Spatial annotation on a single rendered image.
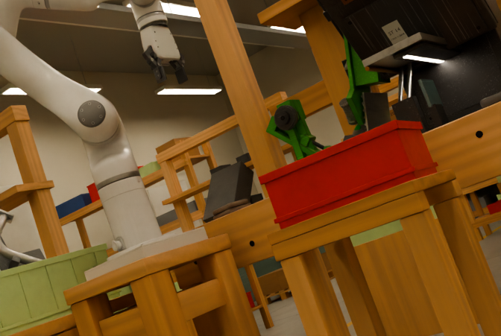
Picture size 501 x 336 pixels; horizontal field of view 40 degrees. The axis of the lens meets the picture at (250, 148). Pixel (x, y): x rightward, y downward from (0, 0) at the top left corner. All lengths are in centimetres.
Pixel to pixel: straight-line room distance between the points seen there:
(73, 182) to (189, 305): 912
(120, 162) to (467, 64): 98
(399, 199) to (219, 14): 150
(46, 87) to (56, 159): 885
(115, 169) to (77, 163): 914
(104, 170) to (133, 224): 16
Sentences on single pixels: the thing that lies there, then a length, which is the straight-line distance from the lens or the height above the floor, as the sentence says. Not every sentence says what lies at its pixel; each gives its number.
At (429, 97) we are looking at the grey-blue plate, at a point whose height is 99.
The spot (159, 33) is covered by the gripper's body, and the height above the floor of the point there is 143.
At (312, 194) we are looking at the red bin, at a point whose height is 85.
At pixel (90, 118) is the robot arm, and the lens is 181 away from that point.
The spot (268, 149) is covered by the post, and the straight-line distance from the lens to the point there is 252.
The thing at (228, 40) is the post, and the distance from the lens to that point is 262.
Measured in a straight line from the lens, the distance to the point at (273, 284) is 1105.
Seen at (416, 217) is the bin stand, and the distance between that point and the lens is 132.
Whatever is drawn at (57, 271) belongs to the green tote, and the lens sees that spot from 208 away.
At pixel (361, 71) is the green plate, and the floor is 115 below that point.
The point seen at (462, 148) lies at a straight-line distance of 162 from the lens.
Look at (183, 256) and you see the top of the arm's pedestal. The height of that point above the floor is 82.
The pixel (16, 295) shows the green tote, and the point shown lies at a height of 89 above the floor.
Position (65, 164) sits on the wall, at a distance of 1081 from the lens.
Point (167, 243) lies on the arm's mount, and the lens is 175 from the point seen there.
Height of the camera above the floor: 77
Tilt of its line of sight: 9 degrees up
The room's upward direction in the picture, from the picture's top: 20 degrees counter-clockwise
